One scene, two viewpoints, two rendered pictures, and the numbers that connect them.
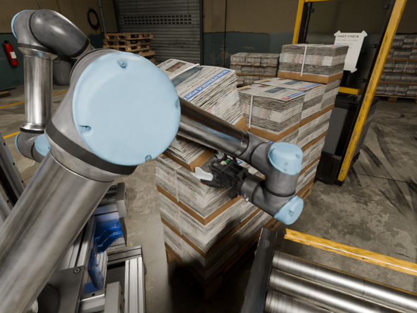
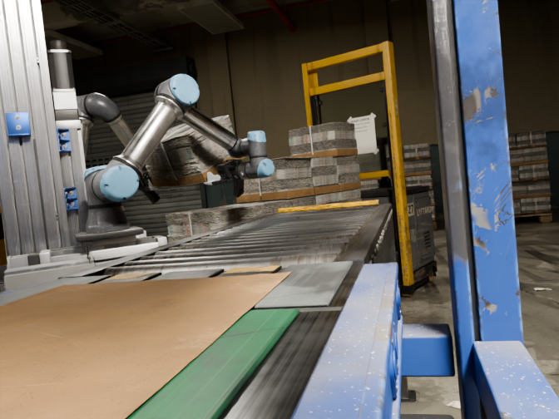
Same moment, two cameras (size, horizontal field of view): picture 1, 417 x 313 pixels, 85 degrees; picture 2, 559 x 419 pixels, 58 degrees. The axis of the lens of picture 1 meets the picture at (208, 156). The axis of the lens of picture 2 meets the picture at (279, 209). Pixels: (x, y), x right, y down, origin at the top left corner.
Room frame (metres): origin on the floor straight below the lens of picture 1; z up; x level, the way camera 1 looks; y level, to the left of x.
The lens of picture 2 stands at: (-1.62, 0.02, 0.93)
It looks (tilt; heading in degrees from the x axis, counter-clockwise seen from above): 3 degrees down; 353
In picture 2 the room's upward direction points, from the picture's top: 6 degrees counter-clockwise
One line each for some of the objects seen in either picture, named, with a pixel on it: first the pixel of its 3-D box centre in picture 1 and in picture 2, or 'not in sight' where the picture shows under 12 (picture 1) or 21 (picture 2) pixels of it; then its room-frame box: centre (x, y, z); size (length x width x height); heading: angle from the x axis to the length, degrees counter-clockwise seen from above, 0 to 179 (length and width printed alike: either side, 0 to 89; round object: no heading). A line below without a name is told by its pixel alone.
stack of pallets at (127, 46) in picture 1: (131, 57); not in sight; (7.63, 2.36, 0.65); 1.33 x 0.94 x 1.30; 162
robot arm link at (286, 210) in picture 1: (277, 201); (259, 168); (0.46, -0.18, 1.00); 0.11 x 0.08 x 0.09; 42
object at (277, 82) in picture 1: (286, 83); not in sight; (1.62, -0.54, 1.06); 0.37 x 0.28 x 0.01; 44
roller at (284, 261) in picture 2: not in sight; (216, 274); (-0.71, 0.03, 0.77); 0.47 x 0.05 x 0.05; 68
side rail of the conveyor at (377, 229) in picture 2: not in sight; (378, 239); (-0.25, -0.42, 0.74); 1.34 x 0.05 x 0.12; 158
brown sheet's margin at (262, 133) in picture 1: (262, 123); (274, 194); (1.39, -0.34, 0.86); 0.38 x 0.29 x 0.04; 47
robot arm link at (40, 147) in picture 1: (57, 152); not in sight; (0.75, 0.56, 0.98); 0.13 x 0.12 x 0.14; 59
